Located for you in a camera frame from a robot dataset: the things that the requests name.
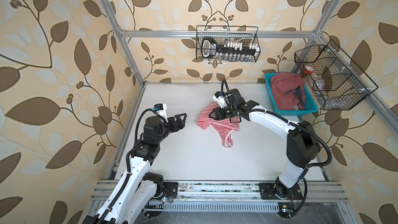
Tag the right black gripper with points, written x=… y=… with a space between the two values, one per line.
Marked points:
x=218 y=114

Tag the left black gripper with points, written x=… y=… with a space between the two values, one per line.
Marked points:
x=180 y=126

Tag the red white striped tank top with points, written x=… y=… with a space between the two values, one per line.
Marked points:
x=224 y=128

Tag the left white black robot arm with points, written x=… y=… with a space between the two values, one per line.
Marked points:
x=138 y=185

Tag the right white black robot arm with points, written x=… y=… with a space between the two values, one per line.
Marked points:
x=304 y=148

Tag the maroon tank top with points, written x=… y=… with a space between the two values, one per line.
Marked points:
x=288 y=91

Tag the black tool with vials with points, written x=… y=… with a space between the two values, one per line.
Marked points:
x=228 y=51

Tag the teal plastic basket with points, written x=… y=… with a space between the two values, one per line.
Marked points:
x=311 y=106

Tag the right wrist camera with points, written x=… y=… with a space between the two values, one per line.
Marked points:
x=220 y=99

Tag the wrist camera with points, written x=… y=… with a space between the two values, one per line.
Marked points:
x=220 y=99
x=160 y=109

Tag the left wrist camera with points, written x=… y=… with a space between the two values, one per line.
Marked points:
x=160 y=109

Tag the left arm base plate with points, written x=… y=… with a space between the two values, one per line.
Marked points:
x=169 y=190

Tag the black wire basket back wall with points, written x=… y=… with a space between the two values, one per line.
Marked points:
x=242 y=34

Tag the black wire basket wall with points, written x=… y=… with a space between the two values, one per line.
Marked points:
x=242 y=34
x=340 y=81

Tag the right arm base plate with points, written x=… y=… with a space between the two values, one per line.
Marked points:
x=274 y=191

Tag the black wire basket right wall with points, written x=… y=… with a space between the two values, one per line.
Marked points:
x=340 y=81

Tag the aluminium front rail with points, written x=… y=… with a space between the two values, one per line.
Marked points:
x=317 y=191

